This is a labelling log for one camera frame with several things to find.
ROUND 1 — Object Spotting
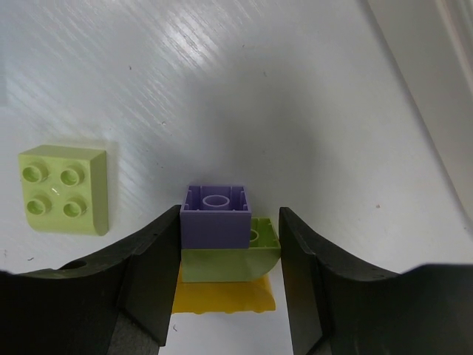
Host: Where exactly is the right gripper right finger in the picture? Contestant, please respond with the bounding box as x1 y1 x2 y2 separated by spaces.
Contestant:
279 207 472 354

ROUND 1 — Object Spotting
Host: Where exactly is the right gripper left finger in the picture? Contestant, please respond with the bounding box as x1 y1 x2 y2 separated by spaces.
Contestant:
1 206 180 354

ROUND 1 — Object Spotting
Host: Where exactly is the yellow curved lego brick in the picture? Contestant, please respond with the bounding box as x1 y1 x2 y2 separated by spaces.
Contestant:
172 272 276 314

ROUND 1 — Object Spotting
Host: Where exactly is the green curved brick of stack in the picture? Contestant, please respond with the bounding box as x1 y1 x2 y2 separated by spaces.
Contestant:
181 217 281 283

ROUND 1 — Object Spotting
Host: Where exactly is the purple brick of stack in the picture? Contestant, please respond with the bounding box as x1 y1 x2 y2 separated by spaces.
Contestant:
180 185 252 249

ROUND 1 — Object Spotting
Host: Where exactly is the light green lego brick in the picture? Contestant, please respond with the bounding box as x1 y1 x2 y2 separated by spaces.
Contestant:
18 145 109 236

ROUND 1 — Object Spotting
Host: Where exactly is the left white compartment tray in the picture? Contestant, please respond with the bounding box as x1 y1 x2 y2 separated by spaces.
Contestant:
369 1 472 217

